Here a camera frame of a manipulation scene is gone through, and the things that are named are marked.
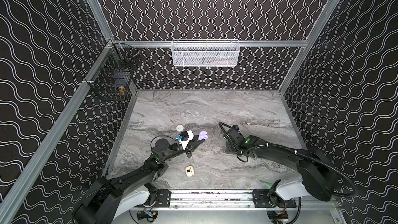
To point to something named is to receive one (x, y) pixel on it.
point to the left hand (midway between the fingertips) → (206, 139)
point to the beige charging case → (189, 170)
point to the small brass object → (122, 90)
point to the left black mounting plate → (163, 198)
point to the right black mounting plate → (261, 200)
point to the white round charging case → (180, 128)
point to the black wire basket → (112, 79)
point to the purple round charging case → (202, 135)
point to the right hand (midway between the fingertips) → (231, 147)
